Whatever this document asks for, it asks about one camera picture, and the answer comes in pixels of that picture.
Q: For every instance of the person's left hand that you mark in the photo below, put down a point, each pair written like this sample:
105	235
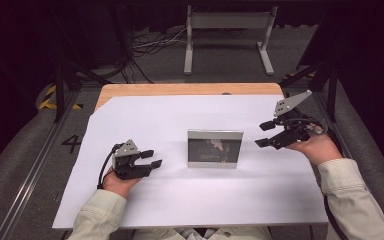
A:
120	186

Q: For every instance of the wooden table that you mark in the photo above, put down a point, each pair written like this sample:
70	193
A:
186	89

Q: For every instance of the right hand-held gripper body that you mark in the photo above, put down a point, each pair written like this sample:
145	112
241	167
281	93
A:
293	131

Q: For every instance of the yellow black floor tape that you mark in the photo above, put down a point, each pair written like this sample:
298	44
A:
288	77
49	96

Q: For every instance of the white paper sheet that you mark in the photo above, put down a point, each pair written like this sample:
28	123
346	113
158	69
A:
166	203

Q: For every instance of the grey metal stand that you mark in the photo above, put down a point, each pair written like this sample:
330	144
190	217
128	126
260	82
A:
228	20

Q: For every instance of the black tripod stand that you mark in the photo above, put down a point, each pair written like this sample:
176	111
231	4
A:
60	86
331	90

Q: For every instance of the aluminium floor rail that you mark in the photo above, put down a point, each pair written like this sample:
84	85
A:
30	180
326	110

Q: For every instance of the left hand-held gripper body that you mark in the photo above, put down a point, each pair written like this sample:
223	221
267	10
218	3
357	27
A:
126	165

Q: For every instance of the person's right hand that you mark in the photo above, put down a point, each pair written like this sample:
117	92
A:
320	146

